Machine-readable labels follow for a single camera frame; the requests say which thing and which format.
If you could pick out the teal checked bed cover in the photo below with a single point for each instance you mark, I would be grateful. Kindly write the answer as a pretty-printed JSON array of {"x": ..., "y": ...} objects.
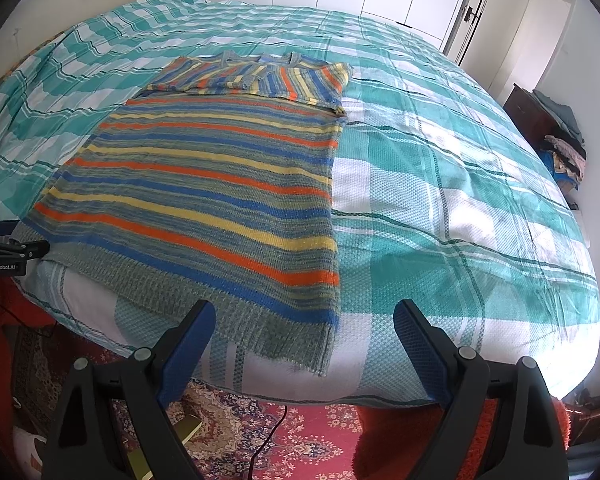
[{"x": 455, "y": 210}]

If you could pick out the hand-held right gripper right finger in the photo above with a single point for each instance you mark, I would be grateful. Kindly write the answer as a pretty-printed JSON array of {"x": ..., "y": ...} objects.
[{"x": 420, "y": 355}]

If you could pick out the dark brown object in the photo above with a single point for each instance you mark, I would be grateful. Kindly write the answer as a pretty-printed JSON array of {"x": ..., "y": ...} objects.
[{"x": 587, "y": 417}]

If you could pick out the red patterned rug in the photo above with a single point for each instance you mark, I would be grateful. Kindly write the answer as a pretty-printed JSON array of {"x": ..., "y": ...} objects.
[{"x": 320, "y": 440}]

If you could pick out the pile of clothes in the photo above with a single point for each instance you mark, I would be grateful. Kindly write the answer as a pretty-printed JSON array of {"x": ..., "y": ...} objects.
[{"x": 565, "y": 150}]

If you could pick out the red fleece cloth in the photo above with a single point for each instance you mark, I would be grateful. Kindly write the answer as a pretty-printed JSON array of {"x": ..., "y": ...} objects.
[
  {"x": 375, "y": 435},
  {"x": 0, "y": 305}
]

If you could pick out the striped knit sweater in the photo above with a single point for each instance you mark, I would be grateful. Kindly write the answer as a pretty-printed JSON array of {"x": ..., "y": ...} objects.
[{"x": 205, "y": 200}]

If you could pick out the olive wooden slat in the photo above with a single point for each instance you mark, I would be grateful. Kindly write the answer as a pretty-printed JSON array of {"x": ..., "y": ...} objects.
[
  {"x": 142, "y": 465},
  {"x": 187, "y": 430}
]

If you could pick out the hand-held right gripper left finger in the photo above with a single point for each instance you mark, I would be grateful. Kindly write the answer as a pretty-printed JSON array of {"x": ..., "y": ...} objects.
[{"x": 187, "y": 355}]

